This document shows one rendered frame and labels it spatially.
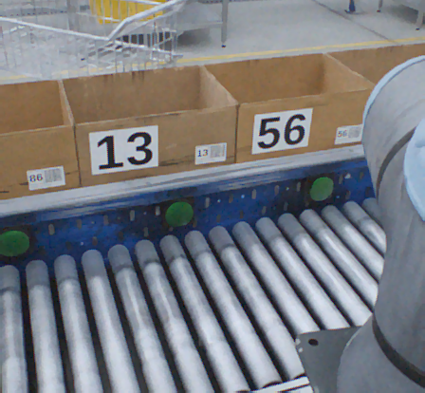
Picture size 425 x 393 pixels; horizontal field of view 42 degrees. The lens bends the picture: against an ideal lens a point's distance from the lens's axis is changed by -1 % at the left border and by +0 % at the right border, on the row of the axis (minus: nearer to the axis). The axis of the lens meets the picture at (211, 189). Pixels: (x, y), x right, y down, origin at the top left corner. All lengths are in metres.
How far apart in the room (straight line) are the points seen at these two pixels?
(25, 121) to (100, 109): 0.20
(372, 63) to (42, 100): 1.02
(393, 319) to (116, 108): 1.24
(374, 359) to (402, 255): 0.11
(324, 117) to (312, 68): 0.31
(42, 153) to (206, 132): 0.39
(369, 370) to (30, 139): 0.95
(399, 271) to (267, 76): 1.31
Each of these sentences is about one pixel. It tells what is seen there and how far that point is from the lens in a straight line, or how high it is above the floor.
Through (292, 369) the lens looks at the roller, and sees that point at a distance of 1.13.
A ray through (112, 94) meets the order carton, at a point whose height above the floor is 0.99.
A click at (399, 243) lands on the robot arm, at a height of 1.35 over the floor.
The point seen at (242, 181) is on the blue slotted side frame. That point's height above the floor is 0.87.
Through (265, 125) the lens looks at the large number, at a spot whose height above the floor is 0.98.
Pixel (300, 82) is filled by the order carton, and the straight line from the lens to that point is 1.77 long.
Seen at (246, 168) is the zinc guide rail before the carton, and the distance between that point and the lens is 1.42.
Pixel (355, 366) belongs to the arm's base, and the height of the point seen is 1.20.
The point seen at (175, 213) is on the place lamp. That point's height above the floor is 0.82.
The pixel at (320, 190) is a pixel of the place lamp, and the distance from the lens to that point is 1.50.
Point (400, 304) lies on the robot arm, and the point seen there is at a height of 1.30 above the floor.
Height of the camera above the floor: 1.60
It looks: 32 degrees down
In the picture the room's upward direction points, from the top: 2 degrees clockwise
